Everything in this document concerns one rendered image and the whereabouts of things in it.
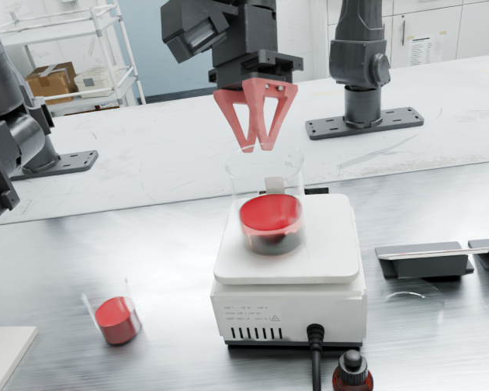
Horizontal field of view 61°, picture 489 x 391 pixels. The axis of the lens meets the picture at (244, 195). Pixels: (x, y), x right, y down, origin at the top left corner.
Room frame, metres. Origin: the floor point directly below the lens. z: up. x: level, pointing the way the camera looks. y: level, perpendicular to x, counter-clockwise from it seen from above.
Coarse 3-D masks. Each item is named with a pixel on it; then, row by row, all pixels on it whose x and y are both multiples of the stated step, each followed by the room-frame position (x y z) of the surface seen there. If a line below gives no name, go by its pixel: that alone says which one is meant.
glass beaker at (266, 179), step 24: (264, 144) 0.32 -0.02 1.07; (288, 144) 0.31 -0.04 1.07; (240, 168) 0.31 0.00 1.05; (264, 168) 0.32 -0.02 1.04; (288, 168) 0.31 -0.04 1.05; (240, 192) 0.27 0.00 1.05; (264, 192) 0.26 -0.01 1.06; (288, 192) 0.26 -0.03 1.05; (240, 216) 0.28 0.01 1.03; (264, 216) 0.26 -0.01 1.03; (288, 216) 0.26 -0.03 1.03; (264, 240) 0.27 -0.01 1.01; (288, 240) 0.26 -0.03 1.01
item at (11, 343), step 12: (0, 336) 0.31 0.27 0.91; (12, 336) 0.31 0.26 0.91; (24, 336) 0.30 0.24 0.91; (0, 348) 0.29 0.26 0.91; (12, 348) 0.29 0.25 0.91; (24, 348) 0.29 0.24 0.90; (0, 360) 0.28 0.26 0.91; (12, 360) 0.28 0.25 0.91; (0, 372) 0.26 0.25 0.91; (0, 384) 0.25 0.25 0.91
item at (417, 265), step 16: (384, 256) 0.31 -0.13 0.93; (400, 256) 0.29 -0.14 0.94; (416, 256) 0.29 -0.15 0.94; (432, 256) 0.29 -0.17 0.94; (448, 256) 0.30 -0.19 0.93; (464, 256) 0.29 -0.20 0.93; (384, 272) 0.31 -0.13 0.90; (400, 272) 0.30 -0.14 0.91; (416, 272) 0.30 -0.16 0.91; (432, 272) 0.30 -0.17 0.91; (448, 272) 0.29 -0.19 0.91; (464, 272) 0.29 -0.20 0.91
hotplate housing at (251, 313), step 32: (224, 288) 0.26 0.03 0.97; (256, 288) 0.25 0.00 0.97; (288, 288) 0.25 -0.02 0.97; (320, 288) 0.24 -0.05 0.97; (352, 288) 0.24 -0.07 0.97; (224, 320) 0.25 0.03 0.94; (256, 320) 0.25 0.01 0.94; (288, 320) 0.24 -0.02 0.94; (320, 320) 0.24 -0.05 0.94; (352, 320) 0.23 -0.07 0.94; (320, 352) 0.21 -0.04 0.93
